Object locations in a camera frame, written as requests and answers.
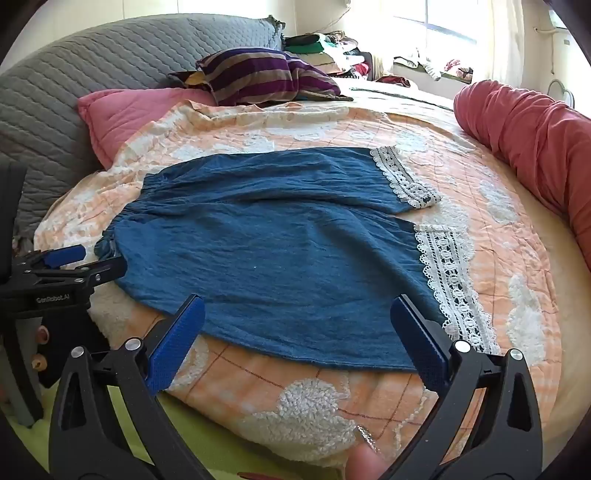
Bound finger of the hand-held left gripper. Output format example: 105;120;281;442
28;255;128;292
13;244;87;274

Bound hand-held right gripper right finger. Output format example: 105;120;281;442
389;294;544;480

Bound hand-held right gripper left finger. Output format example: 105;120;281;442
48;294;219;480

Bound blue pants with lace trim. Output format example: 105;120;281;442
95;145;502;374

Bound person's left hand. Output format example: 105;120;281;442
28;324;51;374

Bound person's right hand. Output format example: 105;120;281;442
345;425;394;480

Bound lime green fleece garment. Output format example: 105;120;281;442
8;385;354;480

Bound peach quilted blanket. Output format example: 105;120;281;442
33;99;564;469

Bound pink pillow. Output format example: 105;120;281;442
76;87;218;169

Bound grey quilted headboard cover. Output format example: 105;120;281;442
0;14;284;241

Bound red bolster pillow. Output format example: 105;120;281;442
453;79;591;273

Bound pale bed sheet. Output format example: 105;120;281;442
332;76;459;112

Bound purple striped pillow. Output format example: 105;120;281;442
168;48;354;108

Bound light clothes on windowsill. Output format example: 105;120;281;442
394;47;475;85

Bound pile of folded clothes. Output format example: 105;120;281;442
281;30;376;80

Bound pale curtain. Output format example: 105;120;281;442
475;0;529;86

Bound window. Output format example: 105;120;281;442
392;0;491;47

